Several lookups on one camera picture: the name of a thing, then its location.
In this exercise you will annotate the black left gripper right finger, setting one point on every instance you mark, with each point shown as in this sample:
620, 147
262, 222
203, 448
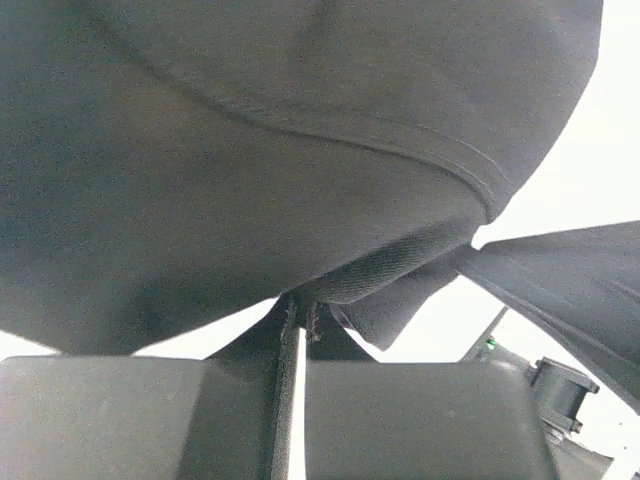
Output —
370, 420

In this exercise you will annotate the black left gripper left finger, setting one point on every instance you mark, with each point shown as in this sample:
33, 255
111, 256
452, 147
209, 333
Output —
108, 417

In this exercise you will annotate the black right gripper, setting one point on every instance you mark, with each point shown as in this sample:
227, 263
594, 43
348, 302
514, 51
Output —
559, 392

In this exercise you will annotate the black skirt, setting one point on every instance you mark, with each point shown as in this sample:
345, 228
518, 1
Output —
165, 164

